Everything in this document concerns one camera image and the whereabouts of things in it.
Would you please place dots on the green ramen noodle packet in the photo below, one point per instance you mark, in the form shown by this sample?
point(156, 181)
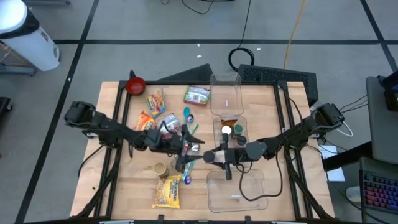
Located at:
point(197, 95)

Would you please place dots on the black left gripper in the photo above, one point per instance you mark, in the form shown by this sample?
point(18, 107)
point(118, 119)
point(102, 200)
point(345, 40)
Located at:
point(164, 143)

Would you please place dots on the black-lid orange spice jar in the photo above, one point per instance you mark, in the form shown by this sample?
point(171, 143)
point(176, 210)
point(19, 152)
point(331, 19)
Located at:
point(242, 140)

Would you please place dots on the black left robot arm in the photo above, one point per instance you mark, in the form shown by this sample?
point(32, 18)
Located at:
point(105, 124)

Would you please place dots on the orange taco mix packet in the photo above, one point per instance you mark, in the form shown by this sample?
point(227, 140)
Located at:
point(229, 122)

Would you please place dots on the narrow clear plastic bin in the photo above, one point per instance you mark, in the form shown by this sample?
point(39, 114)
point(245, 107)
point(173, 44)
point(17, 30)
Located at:
point(227, 93)
point(217, 124)

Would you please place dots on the wide clear plastic bin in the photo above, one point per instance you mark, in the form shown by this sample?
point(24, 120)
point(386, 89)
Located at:
point(236, 189)

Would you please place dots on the furikake jar tan lid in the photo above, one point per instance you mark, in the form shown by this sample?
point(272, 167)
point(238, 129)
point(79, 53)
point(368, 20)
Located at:
point(160, 169)

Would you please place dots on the blue ramen noodle packet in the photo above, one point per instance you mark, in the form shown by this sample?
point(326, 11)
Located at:
point(155, 102)

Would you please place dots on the black edge clamp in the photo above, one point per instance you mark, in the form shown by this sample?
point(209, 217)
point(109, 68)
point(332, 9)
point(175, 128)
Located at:
point(247, 219)
point(161, 218)

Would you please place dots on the white trash bin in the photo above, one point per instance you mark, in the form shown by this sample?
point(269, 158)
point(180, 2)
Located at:
point(25, 34)

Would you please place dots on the white paper sheet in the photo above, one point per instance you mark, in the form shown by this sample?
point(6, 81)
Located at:
point(329, 155)

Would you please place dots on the green-lid spice jar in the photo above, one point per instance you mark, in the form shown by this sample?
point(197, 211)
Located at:
point(238, 128)

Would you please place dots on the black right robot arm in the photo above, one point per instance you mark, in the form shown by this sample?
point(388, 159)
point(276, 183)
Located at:
point(304, 130)

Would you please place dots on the grey desk foot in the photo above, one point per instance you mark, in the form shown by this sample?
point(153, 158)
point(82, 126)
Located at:
point(18, 70)

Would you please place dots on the black corner clamp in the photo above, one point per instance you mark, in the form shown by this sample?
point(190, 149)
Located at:
point(132, 75)

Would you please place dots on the white computer mouse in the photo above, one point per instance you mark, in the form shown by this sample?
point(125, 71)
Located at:
point(353, 193)

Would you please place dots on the garlic powder jar purple label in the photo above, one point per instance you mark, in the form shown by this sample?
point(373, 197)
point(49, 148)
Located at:
point(209, 156)

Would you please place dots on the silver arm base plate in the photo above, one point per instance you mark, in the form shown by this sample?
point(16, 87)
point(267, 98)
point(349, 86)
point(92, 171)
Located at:
point(284, 129)
point(90, 135)

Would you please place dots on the red bowl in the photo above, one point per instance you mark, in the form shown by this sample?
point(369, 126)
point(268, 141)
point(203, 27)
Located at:
point(135, 86)

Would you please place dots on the yellow ramen noodle packet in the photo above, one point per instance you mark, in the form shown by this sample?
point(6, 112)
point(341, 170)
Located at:
point(168, 191)

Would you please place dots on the white-lid seasoning jar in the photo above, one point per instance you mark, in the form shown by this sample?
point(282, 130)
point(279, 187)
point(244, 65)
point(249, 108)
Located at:
point(226, 130)

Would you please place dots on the red ramen noodle packet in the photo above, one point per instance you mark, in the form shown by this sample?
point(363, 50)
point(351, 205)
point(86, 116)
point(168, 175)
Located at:
point(169, 124)

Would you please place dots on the orange ramen noodle packet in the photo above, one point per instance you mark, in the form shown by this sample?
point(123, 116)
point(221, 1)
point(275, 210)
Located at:
point(144, 122)

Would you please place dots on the black box device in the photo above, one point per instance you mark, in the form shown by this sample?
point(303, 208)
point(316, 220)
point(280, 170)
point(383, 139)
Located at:
point(392, 93)

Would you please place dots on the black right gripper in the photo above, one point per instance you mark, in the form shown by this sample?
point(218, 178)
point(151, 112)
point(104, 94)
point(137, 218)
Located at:
point(239, 155)

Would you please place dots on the backlit computer keyboard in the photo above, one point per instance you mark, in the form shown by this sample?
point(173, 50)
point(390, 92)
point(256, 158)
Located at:
point(379, 193)

